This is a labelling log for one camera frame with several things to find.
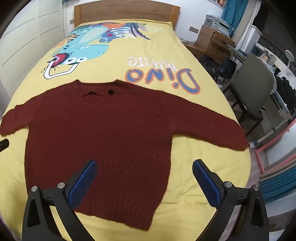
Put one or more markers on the white printer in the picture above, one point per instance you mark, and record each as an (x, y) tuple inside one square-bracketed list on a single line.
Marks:
[(214, 22)]

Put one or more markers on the white wardrobe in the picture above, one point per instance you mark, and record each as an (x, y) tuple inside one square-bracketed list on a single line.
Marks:
[(27, 46)]

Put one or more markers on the teal folded mat stack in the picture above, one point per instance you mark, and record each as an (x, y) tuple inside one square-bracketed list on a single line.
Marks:
[(279, 183)]

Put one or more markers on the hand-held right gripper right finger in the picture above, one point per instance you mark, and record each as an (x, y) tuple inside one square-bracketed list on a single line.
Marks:
[(208, 185)]

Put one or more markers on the pink foam frame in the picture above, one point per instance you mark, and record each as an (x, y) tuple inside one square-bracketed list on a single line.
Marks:
[(275, 140)]

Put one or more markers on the teal curtain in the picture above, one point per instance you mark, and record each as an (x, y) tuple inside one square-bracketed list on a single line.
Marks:
[(233, 11)]

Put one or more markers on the dark blue bag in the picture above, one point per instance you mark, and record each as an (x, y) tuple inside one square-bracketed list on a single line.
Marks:
[(227, 69)]

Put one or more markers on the black jacket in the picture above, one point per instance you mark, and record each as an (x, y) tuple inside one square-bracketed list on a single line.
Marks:
[(285, 92)]

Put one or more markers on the grey green chair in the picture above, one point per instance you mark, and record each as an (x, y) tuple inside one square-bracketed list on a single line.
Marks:
[(252, 76)]

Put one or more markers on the black backpack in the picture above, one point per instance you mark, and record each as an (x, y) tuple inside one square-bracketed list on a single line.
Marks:
[(208, 66)]

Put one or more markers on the wooden bedside table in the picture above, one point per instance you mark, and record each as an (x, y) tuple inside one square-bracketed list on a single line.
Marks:
[(196, 49)]

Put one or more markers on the white desk lamp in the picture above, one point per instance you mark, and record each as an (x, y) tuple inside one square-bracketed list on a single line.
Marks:
[(289, 55)]

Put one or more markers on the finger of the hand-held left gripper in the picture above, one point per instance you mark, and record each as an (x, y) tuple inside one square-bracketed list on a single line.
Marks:
[(3, 144)]

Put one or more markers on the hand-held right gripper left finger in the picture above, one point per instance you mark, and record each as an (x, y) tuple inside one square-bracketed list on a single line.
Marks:
[(83, 185)]

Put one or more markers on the yellow dinosaur printed blanket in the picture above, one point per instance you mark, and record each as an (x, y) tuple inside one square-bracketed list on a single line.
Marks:
[(161, 69)]

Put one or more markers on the dark red knitted sweater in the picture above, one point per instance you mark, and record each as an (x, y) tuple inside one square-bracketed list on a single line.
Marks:
[(115, 139)]

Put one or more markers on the wooden bedside cabinet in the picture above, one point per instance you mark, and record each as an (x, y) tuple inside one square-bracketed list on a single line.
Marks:
[(208, 37)]

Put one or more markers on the wooden bed headboard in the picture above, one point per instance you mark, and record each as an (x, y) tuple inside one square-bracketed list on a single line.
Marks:
[(127, 12)]

